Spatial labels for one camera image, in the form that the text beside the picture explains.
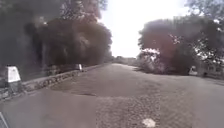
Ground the grey asphalt road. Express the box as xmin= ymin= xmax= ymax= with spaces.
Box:
xmin=0 ymin=63 xmax=224 ymax=128

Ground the row of bushes and trees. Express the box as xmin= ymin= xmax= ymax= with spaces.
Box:
xmin=0 ymin=0 xmax=114 ymax=81

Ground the small white marker post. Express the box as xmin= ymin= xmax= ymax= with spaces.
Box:
xmin=75 ymin=63 xmax=84 ymax=72

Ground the white stone marker post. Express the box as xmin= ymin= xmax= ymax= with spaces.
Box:
xmin=5 ymin=65 xmax=24 ymax=94

